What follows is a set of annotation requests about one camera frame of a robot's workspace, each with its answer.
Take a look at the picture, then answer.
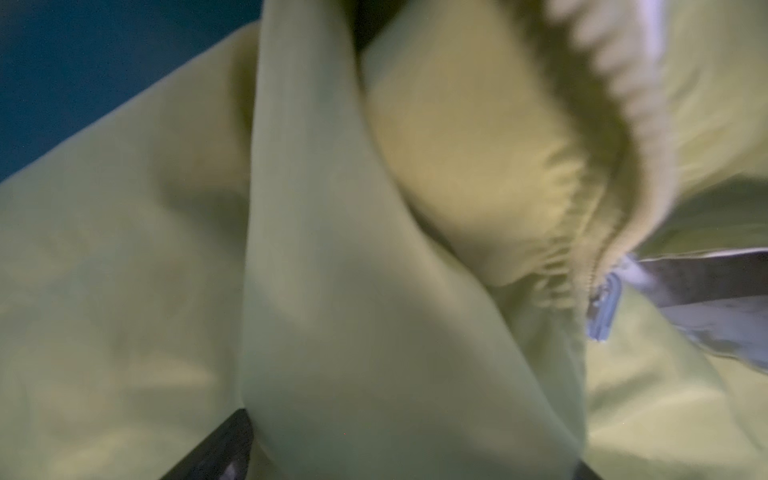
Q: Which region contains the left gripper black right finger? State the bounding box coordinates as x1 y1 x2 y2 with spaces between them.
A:
573 462 602 480

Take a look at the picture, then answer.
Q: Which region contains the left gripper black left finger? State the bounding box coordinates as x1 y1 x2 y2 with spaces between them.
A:
161 408 254 480

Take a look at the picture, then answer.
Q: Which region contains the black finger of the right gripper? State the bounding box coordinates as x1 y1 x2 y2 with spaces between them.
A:
620 249 767 372

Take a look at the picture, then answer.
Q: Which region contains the metal zipper pull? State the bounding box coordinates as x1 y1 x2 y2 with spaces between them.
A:
586 272 623 342

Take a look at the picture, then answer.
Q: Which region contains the green jacket with printed lining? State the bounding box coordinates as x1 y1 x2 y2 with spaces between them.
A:
1 1 767 479

